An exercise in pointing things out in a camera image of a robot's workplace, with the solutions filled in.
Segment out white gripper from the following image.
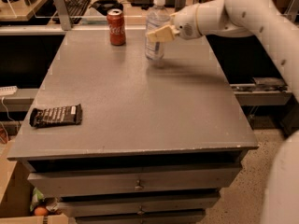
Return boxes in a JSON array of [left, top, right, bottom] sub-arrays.
[[146, 5, 200, 42]]

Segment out clear plastic water bottle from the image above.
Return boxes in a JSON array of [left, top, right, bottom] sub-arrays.
[[145, 0, 170, 61]]

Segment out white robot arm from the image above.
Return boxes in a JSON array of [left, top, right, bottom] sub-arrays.
[[146, 0, 299, 224]]

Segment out red coke can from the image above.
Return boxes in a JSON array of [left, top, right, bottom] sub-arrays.
[[107, 8, 126, 46]]

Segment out black headphones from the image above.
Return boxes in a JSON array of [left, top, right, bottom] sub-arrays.
[[91, 0, 123, 16]]

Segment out black keyboard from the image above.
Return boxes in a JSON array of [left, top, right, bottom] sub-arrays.
[[56, 0, 92, 24]]

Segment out grey drawer cabinet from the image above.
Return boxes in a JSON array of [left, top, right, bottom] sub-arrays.
[[7, 28, 259, 224]]

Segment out black snack bar wrapper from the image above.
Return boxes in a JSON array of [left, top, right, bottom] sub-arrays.
[[29, 105, 82, 128]]

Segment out white power strip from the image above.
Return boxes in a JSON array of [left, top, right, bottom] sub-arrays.
[[0, 86, 18, 96]]

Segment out bottom grey drawer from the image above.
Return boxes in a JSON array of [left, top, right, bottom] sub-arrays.
[[76, 209, 206, 224]]

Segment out grey drawer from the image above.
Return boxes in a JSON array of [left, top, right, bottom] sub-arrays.
[[76, 209, 206, 224], [28, 163, 242, 197], [58, 191, 220, 217]]

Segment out top grey drawer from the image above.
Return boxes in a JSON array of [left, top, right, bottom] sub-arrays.
[[28, 163, 242, 197]]

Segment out middle grey drawer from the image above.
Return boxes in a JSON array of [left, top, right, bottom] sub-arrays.
[[58, 191, 220, 217]]

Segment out green snack bag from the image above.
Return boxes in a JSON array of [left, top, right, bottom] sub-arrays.
[[30, 188, 44, 212]]

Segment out cardboard box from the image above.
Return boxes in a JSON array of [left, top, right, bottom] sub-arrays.
[[0, 141, 69, 224]]

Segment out orange fruit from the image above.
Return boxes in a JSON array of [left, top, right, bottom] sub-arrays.
[[34, 206, 49, 217]]

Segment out left metal bracket post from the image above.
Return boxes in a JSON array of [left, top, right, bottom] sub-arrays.
[[53, 0, 73, 31]]

